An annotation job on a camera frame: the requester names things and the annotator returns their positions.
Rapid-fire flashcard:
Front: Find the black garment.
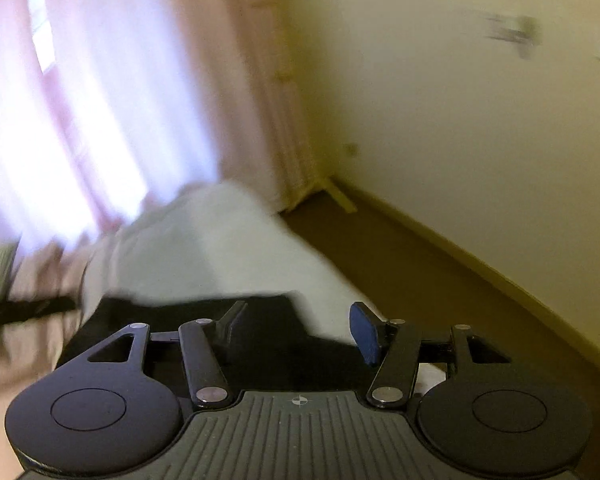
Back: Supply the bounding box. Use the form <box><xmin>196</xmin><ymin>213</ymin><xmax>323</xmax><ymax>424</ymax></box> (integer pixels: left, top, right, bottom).
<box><xmin>59</xmin><ymin>295</ymin><xmax>372</xmax><ymax>391</ymax></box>

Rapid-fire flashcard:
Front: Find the pink curtain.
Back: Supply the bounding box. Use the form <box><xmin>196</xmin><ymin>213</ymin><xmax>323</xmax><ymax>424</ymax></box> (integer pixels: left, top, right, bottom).
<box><xmin>0</xmin><ymin>0</ymin><xmax>323</xmax><ymax>251</ymax></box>

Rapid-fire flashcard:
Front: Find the wooden drying rack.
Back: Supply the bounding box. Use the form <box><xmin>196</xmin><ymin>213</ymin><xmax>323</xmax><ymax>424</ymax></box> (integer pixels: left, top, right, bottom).
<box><xmin>279</xmin><ymin>173</ymin><xmax>359</xmax><ymax>216</ymax></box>

